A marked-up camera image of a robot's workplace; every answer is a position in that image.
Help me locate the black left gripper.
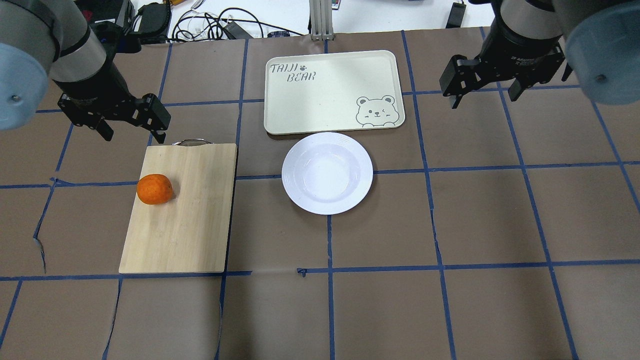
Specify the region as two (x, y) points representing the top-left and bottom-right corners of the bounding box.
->
(57, 93), (171, 145)

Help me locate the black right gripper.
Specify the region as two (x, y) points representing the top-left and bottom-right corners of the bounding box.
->
(439, 43), (566, 109)

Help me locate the orange mandarin fruit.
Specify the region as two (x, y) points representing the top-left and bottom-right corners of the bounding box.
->
(135, 173), (174, 205)

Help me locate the white ridged plate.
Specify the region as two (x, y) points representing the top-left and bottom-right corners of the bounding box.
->
(281, 132), (374, 215)

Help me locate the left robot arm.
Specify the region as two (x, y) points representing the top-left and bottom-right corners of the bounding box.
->
(0, 0), (171, 144)

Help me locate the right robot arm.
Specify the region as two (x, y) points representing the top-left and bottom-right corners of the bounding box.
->
(439, 0), (640, 109)

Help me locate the cream bear print tray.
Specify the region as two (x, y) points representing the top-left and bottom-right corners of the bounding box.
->
(263, 50), (406, 136)

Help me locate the black power adapter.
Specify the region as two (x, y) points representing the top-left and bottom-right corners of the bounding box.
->
(445, 0), (467, 28)

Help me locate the bamboo cutting board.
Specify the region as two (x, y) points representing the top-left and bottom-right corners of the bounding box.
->
(118, 143), (238, 274)

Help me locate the black device on table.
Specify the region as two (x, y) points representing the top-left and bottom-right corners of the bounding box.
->
(128, 1), (172, 44)

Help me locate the black cable bundle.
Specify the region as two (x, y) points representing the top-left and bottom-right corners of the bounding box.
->
(171, 7), (307, 42)

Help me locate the aluminium profile post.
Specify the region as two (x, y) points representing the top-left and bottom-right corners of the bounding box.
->
(309, 0), (335, 41)

